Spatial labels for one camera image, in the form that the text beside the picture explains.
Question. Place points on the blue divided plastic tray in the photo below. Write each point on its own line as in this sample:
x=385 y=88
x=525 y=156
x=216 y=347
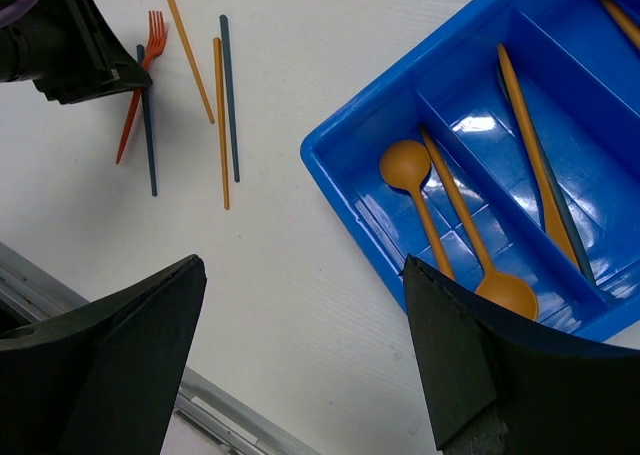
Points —
x=579 y=75

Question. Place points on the orange spoon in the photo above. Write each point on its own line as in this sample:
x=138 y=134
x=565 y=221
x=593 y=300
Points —
x=503 y=289
x=405 y=165

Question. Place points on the dark blue chopstick long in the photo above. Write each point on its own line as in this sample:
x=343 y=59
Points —
x=148 y=126

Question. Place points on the orange fork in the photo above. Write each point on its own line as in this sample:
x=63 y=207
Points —
x=625 y=23

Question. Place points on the dark blue chopstick short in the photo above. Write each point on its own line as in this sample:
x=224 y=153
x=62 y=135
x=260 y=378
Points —
x=229 y=85

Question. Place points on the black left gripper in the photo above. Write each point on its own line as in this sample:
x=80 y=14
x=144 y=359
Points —
x=67 y=49

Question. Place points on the orange chopstick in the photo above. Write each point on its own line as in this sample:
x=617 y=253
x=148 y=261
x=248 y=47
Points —
x=191 y=59
x=219 y=79

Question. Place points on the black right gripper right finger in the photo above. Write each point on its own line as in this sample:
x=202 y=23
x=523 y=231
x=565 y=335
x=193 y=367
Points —
x=497 y=383

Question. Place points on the orange chopstick upper left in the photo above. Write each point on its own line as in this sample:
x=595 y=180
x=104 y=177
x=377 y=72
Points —
x=191 y=59

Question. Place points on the aluminium table rail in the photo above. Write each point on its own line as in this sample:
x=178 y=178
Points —
x=30 y=295

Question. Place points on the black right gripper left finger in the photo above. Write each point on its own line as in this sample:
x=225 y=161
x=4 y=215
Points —
x=102 y=378

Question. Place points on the dark blue plastic knife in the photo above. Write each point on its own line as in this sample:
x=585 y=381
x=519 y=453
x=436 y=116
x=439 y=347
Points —
x=567 y=218

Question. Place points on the orange chopstick middle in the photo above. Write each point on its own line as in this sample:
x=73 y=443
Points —
x=219 y=79

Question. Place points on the orange plastic knife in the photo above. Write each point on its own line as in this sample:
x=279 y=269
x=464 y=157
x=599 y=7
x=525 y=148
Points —
x=553 y=224

